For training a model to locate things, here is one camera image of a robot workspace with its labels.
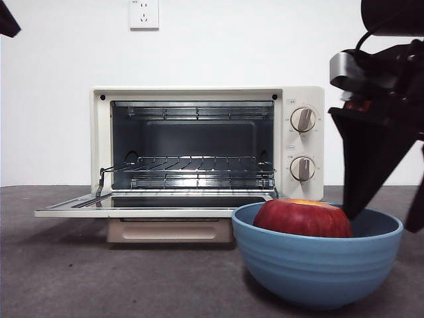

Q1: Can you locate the red apple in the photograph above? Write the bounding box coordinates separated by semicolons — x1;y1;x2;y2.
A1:
253;198;354;239

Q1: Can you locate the blue ribbed bowl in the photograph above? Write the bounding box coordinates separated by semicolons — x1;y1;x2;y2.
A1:
231;200;404;311

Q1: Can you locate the oven door with beige handle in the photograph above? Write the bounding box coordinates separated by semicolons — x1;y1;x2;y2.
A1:
34;193;275;244

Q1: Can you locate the beige round oven knob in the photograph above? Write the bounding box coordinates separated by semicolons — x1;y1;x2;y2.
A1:
290;107;317;133
290;156;315;182

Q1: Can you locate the cream Toshiba toaster oven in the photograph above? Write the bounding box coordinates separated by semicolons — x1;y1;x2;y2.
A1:
89;85;326;202

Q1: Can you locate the metal heating element guard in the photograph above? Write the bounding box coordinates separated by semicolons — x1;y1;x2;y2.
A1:
127;104;274;121
131;174;274;190

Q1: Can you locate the black camera cable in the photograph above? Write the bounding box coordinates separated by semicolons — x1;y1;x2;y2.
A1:
355;30;377;50

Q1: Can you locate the white wall socket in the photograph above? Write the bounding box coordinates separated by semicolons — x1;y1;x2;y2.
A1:
129;0;160;32

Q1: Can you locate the metal wire oven rack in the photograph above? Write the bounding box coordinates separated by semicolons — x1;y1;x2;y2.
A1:
101;156;276;174

